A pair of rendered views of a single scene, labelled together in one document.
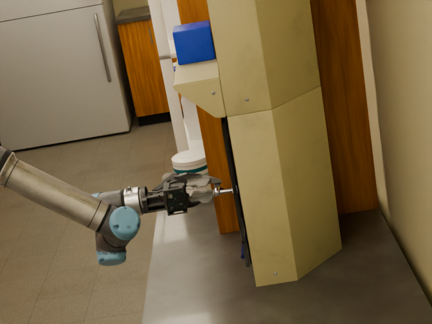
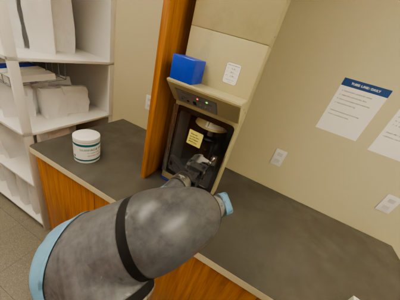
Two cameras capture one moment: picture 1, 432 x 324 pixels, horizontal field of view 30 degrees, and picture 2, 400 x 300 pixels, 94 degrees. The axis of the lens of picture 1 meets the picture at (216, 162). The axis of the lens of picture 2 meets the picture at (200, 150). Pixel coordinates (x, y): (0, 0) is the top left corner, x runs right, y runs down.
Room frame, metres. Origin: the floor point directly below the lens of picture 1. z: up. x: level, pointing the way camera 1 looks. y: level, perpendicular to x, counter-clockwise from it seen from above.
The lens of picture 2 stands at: (1.81, 0.75, 1.65)
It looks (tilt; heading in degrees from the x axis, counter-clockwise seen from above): 28 degrees down; 284
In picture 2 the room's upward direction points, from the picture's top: 17 degrees clockwise
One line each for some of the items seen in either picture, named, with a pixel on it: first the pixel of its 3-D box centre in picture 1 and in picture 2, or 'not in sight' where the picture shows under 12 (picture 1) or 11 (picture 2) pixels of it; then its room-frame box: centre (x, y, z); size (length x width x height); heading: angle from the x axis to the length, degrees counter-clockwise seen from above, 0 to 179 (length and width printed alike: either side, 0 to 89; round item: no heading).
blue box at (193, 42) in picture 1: (194, 42); (188, 69); (2.15, 0.00, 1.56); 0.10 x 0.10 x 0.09; 87
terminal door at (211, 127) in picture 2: (234, 178); (193, 151); (2.04, -0.04, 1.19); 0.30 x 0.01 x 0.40; 176
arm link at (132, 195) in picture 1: (135, 200); (180, 182); (1.98, 0.23, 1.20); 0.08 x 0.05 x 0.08; 177
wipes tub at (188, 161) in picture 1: (193, 175); (87, 146); (2.62, 0.08, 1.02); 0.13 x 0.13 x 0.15
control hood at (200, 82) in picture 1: (200, 85); (204, 100); (2.05, 0.00, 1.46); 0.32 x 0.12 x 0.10; 177
